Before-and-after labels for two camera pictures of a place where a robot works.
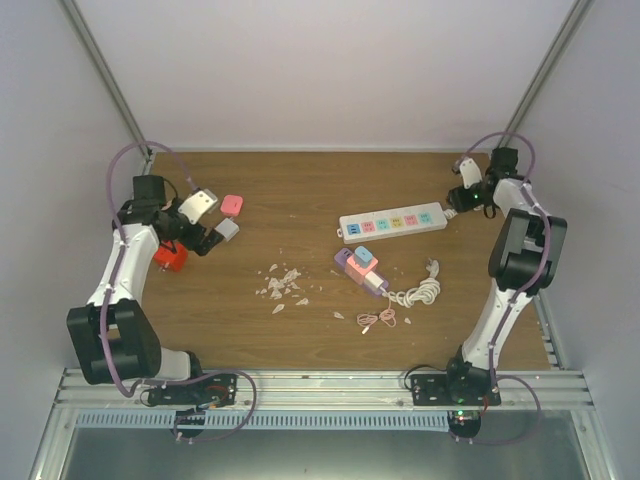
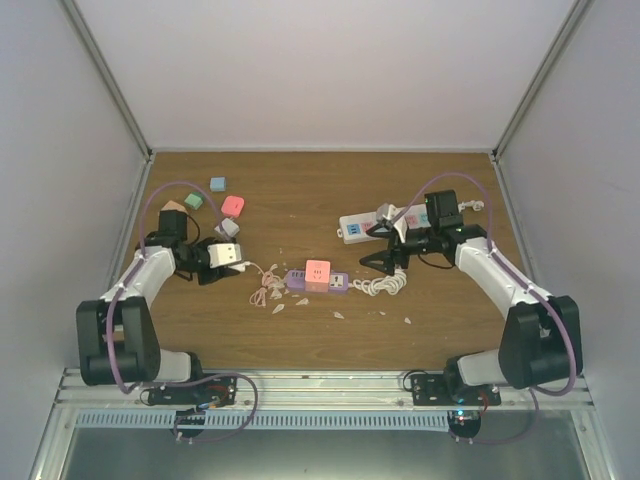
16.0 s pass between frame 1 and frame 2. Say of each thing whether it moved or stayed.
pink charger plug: stayed
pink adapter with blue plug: moved
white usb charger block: moved
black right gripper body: moved
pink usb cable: moved
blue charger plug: moved
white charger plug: stayed
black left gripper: moved
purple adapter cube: moved
